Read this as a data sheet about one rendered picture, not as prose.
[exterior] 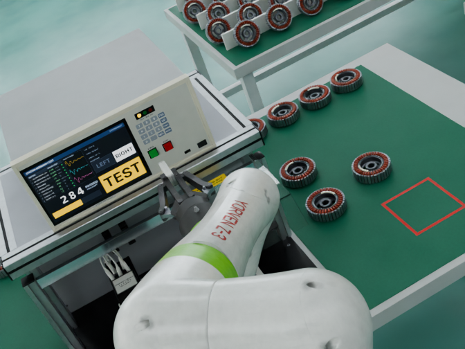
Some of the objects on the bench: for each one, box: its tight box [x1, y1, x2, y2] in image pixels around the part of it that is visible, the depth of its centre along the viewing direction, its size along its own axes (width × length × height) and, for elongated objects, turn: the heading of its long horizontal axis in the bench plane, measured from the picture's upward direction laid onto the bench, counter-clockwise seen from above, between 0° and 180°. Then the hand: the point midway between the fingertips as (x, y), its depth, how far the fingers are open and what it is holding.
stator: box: [280, 157, 318, 188], centre depth 198 cm, size 11×11×4 cm
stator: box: [352, 152, 392, 184], centre depth 190 cm, size 11×11×4 cm
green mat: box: [253, 64, 465, 310], centre depth 196 cm, size 94×61×1 cm, turn 45°
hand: (167, 173), depth 146 cm, fingers closed
